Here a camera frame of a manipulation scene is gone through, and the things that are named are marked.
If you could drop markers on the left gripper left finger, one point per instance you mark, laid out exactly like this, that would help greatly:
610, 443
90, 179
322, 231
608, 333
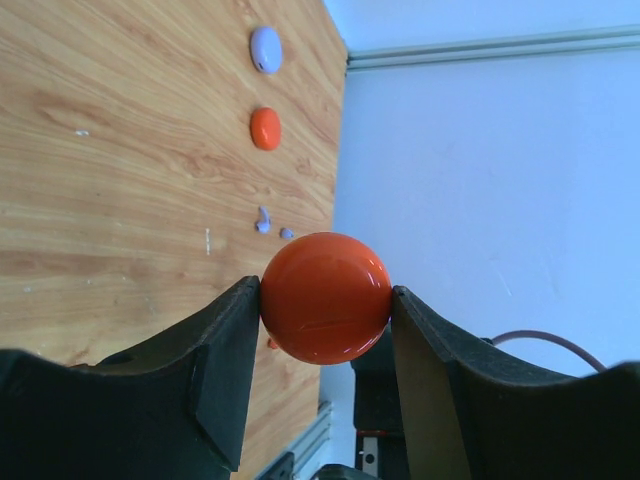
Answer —
171, 407

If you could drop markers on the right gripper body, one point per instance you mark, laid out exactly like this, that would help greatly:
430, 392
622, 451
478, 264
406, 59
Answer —
380, 441

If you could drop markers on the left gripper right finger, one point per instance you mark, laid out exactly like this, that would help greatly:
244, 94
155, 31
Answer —
472, 411

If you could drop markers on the orange earbud case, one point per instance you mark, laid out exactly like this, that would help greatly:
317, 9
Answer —
265, 128
325, 298

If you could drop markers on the purple earbud case right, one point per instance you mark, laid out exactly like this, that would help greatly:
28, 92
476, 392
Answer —
266, 50

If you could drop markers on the purple earbud centre right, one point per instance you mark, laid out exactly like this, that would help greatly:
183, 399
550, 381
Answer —
263, 224

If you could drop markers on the purple earbud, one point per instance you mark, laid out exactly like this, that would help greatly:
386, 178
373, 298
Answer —
263, 224
286, 233

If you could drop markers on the purple earbud far right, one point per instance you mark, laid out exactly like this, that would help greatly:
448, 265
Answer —
286, 233

